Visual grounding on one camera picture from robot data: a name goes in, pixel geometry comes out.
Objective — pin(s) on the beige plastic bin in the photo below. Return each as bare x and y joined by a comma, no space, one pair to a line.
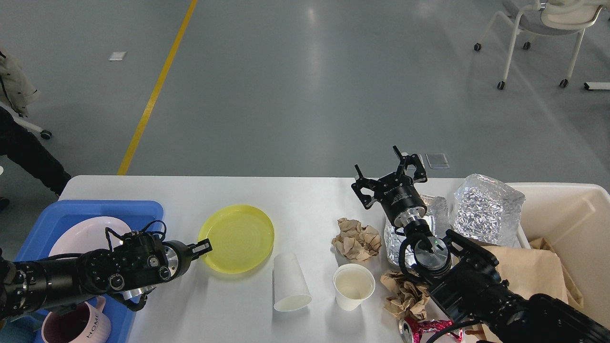
575,220

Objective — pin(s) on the pink mug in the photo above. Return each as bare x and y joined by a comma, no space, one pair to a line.
86,324

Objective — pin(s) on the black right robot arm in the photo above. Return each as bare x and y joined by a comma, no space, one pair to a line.
461,276

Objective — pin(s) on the dark green mug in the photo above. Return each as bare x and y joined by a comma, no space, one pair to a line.
22,330

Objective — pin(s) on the yellow plate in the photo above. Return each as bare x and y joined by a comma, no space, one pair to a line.
241,237

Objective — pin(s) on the beige jacket on chair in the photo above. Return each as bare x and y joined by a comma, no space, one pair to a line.
16,90

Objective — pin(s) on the white chair leg with wheel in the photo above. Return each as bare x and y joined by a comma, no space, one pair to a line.
44,134

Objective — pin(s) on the white wheeled chair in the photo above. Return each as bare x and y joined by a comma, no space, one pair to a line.
545,18

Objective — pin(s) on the crushed red can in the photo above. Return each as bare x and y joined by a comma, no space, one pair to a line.
411,331

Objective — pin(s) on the upright white paper cup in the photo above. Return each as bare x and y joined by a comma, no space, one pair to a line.
353,283

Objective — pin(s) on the person in dark clothes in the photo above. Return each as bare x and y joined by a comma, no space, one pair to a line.
24,149

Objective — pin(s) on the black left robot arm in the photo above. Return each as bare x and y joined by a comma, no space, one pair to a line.
127,273

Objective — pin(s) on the lying white paper cup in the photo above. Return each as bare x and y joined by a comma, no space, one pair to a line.
290,289

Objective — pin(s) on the crumpled brown paper lower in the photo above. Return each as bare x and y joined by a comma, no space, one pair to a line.
408,299

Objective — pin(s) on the aluminium foil tray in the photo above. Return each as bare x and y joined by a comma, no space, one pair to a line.
437,218

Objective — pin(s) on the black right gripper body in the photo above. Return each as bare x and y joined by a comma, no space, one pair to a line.
400,200

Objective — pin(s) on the crumpled aluminium foil block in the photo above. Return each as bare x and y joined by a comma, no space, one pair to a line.
487,210

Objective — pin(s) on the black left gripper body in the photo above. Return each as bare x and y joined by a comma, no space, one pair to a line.
179,256

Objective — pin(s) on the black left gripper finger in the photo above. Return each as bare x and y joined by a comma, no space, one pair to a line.
200,248

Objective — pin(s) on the crumpled brown paper ball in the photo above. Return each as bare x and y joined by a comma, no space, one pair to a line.
355,241

